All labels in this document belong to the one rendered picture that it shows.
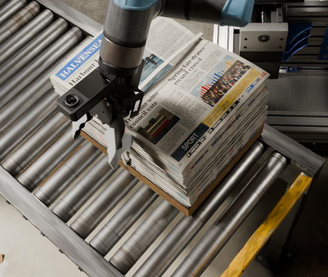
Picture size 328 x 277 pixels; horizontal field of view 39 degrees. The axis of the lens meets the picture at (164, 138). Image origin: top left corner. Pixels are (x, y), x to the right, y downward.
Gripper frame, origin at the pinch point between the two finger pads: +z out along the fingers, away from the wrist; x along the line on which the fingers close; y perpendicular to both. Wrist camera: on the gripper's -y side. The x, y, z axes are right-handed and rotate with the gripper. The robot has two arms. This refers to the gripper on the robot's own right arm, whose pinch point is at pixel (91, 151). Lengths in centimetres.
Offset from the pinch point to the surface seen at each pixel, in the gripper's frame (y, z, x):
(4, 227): 32, 99, 64
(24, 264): 28, 102, 45
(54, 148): 11.2, 18.3, 21.2
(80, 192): 7.7, 20.7, 7.1
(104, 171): 14.5, 16.9, 6.6
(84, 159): 13.7, 17.4, 13.0
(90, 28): 41, 0, 43
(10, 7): 33, 5, 72
